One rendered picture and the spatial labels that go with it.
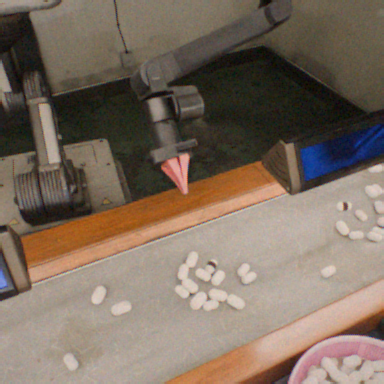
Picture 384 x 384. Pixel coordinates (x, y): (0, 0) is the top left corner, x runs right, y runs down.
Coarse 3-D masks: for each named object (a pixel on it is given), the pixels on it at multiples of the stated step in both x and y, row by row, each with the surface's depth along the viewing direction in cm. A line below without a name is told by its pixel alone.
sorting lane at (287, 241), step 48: (336, 192) 101; (192, 240) 90; (240, 240) 90; (288, 240) 89; (336, 240) 89; (48, 288) 81; (144, 288) 81; (240, 288) 81; (288, 288) 81; (336, 288) 81; (0, 336) 73; (48, 336) 73; (96, 336) 73; (144, 336) 73; (192, 336) 73; (240, 336) 73
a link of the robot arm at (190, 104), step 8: (152, 64) 80; (152, 72) 80; (160, 72) 81; (152, 80) 80; (160, 80) 81; (152, 88) 80; (160, 88) 81; (168, 88) 83; (176, 88) 84; (184, 88) 86; (192, 88) 87; (144, 96) 84; (152, 96) 85; (160, 96) 87; (176, 96) 85; (184, 96) 86; (192, 96) 86; (200, 96) 87; (184, 104) 85; (192, 104) 86; (200, 104) 86; (184, 112) 85; (192, 112) 86; (200, 112) 87; (176, 120) 87; (184, 120) 87
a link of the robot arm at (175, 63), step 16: (288, 0) 95; (256, 16) 94; (272, 16) 93; (224, 32) 90; (240, 32) 92; (256, 32) 94; (176, 48) 86; (192, 48) 86; (208, 48) 88; (224, 48) 90; (144, 64) 80; (160, 64) 82; (176, 64) 84; (192, 64) 86; (144, 80) 80
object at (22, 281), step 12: (0, 228) 43; (12, 228) 45; (0, 240) 42; (12, 240) 43; (0, 252) 43; (12, 252) 43; (0, 264) 43; (12, 264) 43; (24, 264) 46; (0, 276) 43; (12, 276) 43; (24, 276) 44; (0, 288) 43; (12, 288) 44; (24, 288) 44; (0, 300) 44
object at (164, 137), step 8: (168, 120) 82; (152, 128) 83; (160, 128) 82; (168, 128) 82; (176, 128) 84; (152, 136) 84; (160, 136) 82; (168, 136) 82; (176, 136) 83; (160, 144) 82; (168, 144) 82; (176, 144) 82; (184, 144) 82; (192, 144) 83; (152, 152) 80
